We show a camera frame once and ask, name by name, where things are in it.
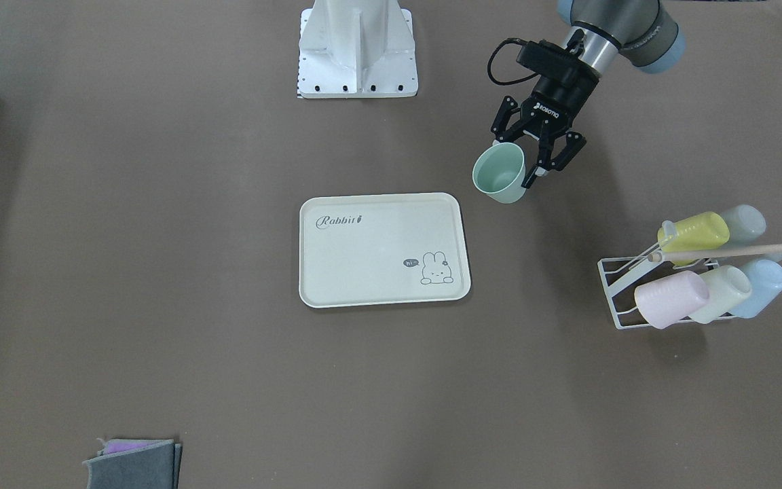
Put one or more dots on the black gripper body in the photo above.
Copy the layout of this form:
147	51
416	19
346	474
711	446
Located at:
561	96

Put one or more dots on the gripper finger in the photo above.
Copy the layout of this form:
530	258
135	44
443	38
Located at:
512	119
545	162

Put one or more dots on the green plastic cup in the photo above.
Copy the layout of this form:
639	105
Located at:
499	172

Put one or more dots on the cream rabbit tray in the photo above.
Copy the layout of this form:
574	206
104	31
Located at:
382	249

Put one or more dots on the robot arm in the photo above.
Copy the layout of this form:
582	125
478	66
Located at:
641	31

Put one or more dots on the yellow plastic cup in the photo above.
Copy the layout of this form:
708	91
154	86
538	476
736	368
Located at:
699	232

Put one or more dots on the pink plastic cup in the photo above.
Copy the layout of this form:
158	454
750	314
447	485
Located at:
665	301

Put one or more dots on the grey plastic cup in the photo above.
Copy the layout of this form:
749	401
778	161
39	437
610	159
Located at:
745	223

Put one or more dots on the cream plastic cup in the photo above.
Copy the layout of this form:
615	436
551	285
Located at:
728	287

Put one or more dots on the blue plastic cup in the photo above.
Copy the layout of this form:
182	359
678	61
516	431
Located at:
765	276

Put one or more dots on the folded grey cloth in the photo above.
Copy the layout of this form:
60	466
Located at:
135	463

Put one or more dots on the white wire cup rack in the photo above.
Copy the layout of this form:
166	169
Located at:
620	276

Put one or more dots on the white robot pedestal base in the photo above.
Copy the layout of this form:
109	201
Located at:
362	49

